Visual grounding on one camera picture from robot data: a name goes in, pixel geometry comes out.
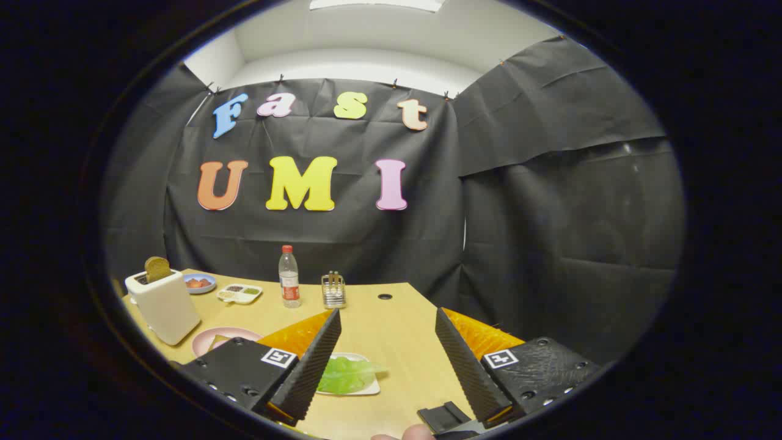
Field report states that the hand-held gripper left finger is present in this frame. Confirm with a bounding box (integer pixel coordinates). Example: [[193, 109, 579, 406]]
[[174, 309, 342, 427]]

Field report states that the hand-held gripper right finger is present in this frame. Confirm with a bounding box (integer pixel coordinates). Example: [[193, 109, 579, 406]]
[[435, 307, 604, 430]]

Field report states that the brown bread slice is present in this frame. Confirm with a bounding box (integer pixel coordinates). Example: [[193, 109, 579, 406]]
[[145, 257, 172, 284]]

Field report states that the green lettuce leaf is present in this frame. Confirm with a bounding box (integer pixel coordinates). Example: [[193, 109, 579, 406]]
[[316, 356, 389, 395]]

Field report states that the white rectangular plate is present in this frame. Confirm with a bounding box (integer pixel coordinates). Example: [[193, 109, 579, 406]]
[[316, 353, 381, 397]]

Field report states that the pink round plate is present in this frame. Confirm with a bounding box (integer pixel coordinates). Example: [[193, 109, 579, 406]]
[[191, 327, 263, 359]]

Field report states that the clear red-capped water bottle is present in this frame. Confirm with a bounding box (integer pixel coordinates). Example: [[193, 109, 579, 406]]
[[279, 245, 302, 309]]

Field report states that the white divided seasoning dish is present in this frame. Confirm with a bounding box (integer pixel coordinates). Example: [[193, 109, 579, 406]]
[[217, 283, 263, 305]]

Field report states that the blue plate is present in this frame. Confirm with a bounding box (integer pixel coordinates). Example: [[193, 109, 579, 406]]
[[183, 273, 217, 295]]

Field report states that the white toaster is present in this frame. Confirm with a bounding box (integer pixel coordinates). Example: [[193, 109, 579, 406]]
[[125, 269, 202, 347]]

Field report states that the wire mesh utensil holder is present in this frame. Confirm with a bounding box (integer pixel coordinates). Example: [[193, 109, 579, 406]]
[[321, 271, 347, 309]]

